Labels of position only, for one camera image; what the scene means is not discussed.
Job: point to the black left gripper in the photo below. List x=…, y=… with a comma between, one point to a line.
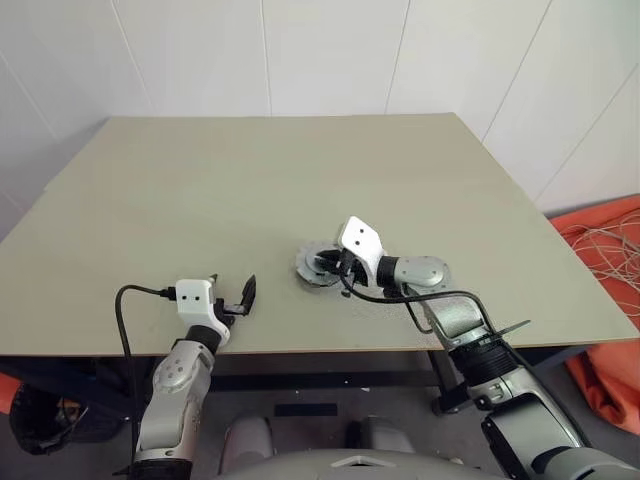
x=229, y=310

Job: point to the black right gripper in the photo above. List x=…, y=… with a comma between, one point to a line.
x=358, y=276

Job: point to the silver toothed motor lid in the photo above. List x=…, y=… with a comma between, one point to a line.
x=306, y=267

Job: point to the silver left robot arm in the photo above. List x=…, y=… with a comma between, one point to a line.
x=175, y=372

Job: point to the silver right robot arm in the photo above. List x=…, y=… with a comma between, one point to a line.
x=425, y=270

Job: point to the black tape strip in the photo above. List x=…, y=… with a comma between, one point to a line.
x=305, y=410

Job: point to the grey rounded robot leg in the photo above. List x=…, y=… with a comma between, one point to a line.
x=247, y=445
x=375, y=432

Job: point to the black zip tie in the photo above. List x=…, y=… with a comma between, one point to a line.
x=510, y=330

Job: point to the grey robot torso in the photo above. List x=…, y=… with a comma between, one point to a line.
x=310, y=465

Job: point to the black bag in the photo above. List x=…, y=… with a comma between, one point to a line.
x=35, y=425

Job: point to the small orange cloth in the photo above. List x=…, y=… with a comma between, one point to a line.
x=6, y=395

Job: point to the large orange cloth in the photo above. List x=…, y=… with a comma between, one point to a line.
x=620, y=312

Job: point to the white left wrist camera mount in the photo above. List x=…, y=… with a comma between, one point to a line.
x=195, y=297

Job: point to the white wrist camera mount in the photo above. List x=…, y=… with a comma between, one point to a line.
x=195, y=297
x=360, y=235

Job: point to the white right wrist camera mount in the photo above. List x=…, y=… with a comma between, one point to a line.
x=360, y=235

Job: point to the black table frame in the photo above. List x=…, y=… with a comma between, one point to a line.
x=300, y=367

